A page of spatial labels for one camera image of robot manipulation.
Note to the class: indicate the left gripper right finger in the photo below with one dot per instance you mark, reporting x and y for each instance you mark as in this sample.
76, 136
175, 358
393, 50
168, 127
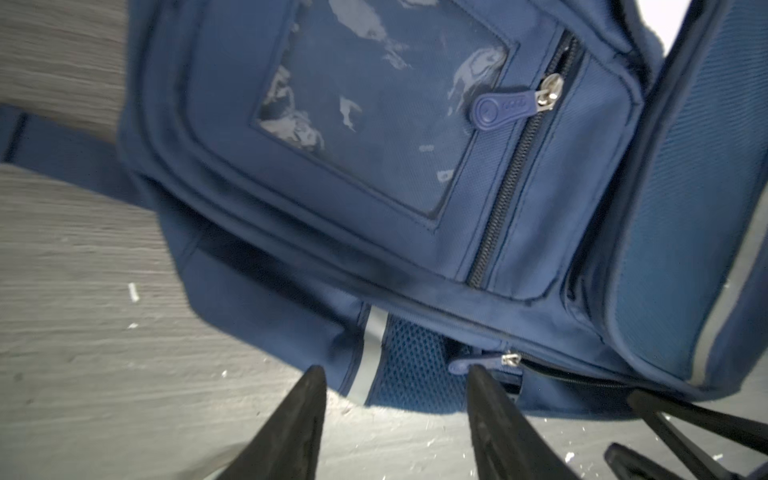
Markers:
505, 444

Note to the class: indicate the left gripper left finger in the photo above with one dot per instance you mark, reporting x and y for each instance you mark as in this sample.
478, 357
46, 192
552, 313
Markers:
288, 444

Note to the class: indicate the navy blue student backpack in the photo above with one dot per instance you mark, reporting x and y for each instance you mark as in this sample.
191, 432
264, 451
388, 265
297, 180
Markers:
400, 190

